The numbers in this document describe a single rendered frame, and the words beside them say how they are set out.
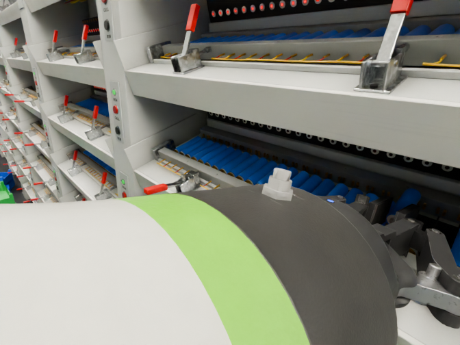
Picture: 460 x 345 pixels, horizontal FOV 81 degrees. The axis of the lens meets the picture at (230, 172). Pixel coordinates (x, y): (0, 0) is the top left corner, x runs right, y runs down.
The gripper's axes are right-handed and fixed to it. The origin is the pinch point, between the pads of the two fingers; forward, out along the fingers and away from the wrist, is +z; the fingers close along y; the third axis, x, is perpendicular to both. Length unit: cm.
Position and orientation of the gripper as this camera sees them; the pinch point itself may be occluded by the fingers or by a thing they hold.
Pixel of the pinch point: (390, 217)
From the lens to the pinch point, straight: 31.9
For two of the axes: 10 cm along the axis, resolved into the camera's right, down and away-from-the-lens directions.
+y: 7.1, 2.9, -6.5
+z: 6.8, -0.3, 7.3
